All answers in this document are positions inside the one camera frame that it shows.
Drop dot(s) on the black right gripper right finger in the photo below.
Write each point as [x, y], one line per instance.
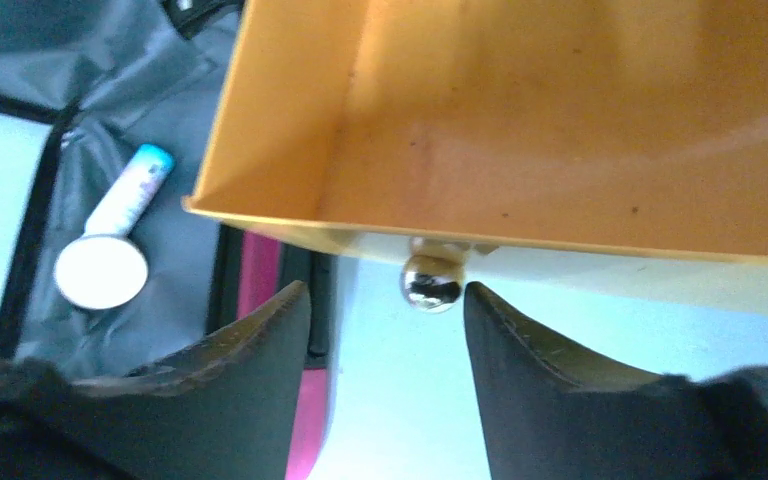
[552, 408]

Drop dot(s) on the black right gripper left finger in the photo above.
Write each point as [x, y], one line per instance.
[222, 408]

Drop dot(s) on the beige orange round storage box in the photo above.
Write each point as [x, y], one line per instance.
[619, 147]

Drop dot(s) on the pink and teal kids suitcase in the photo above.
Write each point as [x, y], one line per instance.
[138, 341]

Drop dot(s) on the pink tube with teal cap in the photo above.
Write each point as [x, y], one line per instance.
[123, 204]

